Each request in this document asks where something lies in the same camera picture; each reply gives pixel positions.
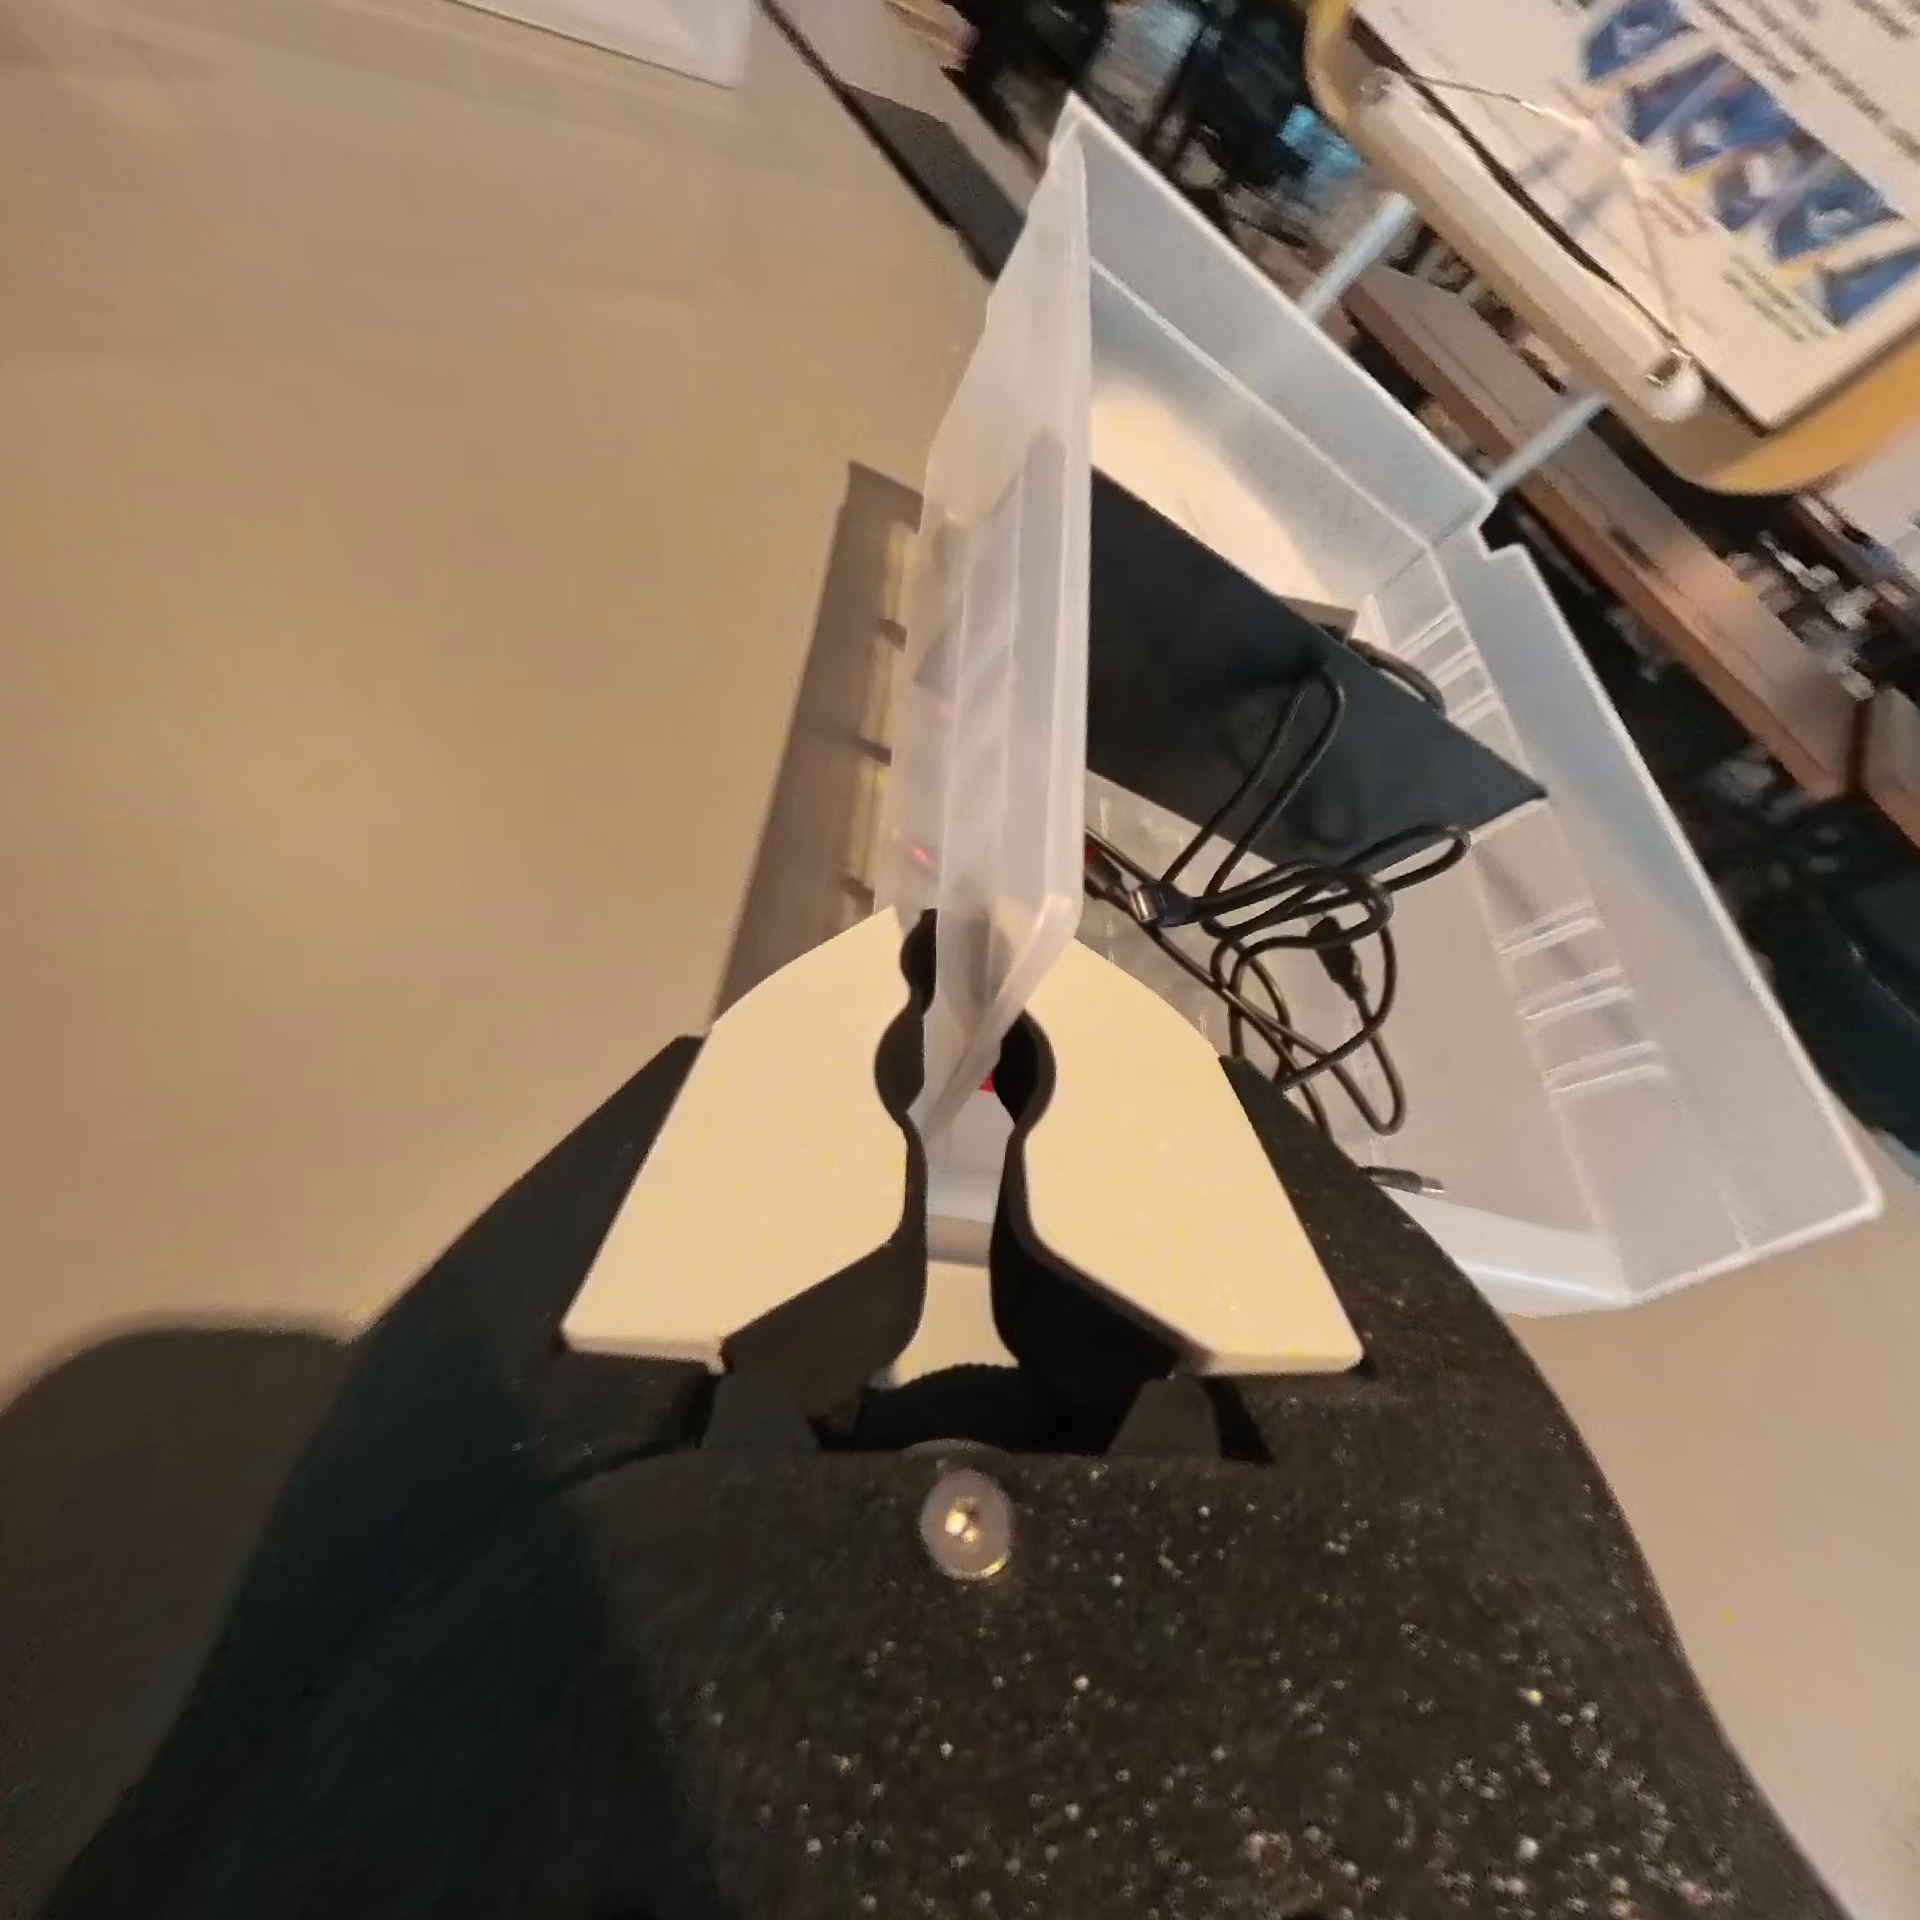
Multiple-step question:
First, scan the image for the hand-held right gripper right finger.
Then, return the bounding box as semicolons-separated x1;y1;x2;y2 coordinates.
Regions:
991;959;1367;1374

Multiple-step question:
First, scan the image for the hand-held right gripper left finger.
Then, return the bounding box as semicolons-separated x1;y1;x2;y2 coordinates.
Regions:
561;903;936;1360

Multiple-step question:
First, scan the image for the black multi-head usb cable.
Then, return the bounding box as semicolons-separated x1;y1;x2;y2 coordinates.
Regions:
902;839;1193;1104
1141;660;1470;1204

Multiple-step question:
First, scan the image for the black divider panel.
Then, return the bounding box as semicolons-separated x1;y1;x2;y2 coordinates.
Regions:
1089;480;1549;874

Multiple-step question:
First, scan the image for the wooden desk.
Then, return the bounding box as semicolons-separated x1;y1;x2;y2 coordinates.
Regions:
1351;270;1920;842

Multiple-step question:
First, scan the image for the white document stand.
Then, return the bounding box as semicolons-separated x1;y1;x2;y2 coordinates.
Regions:
1295;66;1713;496

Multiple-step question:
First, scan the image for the printed instruction board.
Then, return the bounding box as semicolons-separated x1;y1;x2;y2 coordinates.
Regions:
1305;0;1920;493

